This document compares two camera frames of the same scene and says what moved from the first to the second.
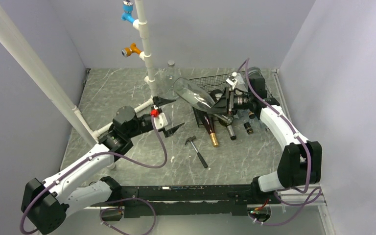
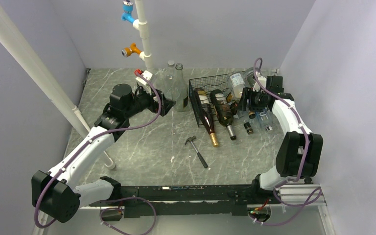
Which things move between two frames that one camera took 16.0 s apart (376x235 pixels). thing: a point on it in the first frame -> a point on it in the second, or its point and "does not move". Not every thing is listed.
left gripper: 158,101 -> 166,104
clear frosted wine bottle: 192,95 -> 179,92
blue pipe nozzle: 128,6 does not move
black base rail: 224,199 does not move
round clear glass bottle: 170,75 does not move
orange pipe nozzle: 126,52 does not move
